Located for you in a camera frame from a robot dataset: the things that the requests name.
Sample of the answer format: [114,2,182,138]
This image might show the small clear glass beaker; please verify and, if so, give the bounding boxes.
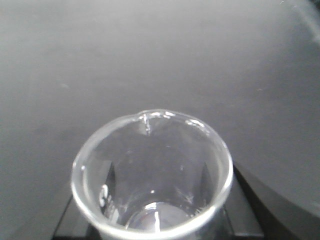
[70,109,233,240]

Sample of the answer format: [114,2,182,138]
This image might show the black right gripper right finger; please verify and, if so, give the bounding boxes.
[224,163,300,240]

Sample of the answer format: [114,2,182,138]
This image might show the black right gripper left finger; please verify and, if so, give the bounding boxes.
[51,196,100,240]

